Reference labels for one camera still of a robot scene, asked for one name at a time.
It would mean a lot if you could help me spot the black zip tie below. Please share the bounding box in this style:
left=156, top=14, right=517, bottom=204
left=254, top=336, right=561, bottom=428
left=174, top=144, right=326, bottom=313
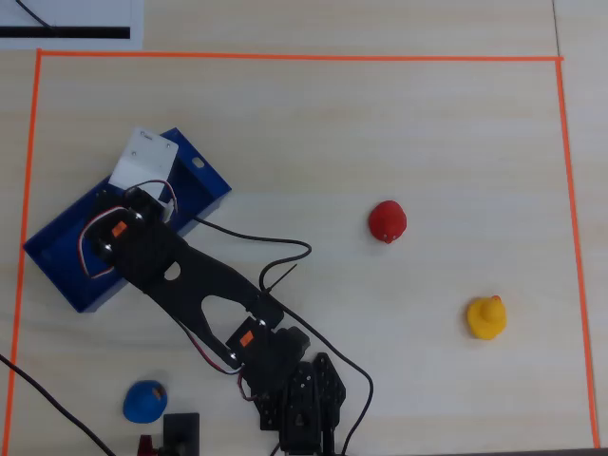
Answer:
left=264, top=263, right=299, bottom=294

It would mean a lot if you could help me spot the long orange tape strip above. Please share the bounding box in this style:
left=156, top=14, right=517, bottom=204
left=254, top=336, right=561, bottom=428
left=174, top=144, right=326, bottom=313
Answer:
left=36, top=48, right=565, bottom=63

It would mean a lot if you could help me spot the black camera cable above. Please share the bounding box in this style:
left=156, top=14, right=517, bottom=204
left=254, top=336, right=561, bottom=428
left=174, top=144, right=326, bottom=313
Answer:
left=192, top=216, right=375, bottom=456

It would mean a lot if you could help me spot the yellow rubber duck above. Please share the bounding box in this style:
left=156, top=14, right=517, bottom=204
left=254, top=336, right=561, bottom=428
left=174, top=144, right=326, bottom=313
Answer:
left=465, top=294, right=508, bottom=341

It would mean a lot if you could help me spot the black stand cable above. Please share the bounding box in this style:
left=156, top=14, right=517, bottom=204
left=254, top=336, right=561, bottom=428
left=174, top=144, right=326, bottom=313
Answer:
left=0, top=353, right=118, bottom=456

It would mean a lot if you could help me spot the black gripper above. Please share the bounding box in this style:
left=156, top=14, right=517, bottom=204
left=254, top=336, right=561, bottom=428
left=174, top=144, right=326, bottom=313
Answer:
left=122, top=185, right=173, bottom=227

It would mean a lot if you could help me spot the blue plastic box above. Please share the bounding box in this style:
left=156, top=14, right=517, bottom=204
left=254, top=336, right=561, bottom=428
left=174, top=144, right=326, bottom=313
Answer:
left=22, top=126, right=233, bottom=314

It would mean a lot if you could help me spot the thin black cable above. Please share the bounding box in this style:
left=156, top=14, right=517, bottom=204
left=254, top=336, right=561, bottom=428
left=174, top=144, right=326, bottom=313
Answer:
left=15, top=0, right=57, bottom=30

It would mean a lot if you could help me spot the blue rubber duck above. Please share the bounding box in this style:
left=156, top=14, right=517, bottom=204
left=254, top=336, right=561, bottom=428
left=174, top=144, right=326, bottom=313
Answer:
left=122, top=379, right=170, bottom=425

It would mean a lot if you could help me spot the red rubber duck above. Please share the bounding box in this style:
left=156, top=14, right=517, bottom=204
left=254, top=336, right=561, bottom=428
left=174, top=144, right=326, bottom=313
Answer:
left=368, top=199, right=409, bottom=245

